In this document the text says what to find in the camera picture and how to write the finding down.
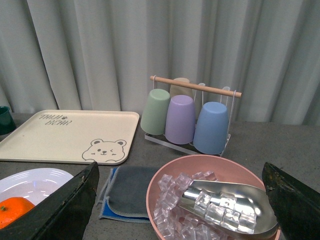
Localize purple plastic cup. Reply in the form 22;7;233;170
164;95;196;145

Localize white ceramic plate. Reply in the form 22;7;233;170
0;168;74;205

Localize cream bear tray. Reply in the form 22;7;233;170
0;110;140;165

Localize dark green cup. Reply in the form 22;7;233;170
0;106;17;135

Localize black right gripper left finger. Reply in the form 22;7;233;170
0;162;100;240

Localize metal ice scoop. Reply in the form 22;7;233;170
178;180;278;240

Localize grey curtain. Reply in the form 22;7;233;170
0;0;320;126

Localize orange mandarin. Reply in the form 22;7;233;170
0;197;35;229

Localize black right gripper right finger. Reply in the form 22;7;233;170
261;162;320;240

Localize beige plastic cup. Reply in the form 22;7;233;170
169;77;196;118

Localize grey blue cleaning cloth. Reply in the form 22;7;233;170
96;166;159;224

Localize clear fake ice cubes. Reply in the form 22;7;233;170
153;171;257;240

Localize pink bowl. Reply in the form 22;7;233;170
146;154;265;240

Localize blue plastic cup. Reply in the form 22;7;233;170
193;101;229;155

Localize green plastic cup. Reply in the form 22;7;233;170
140;88;170;135

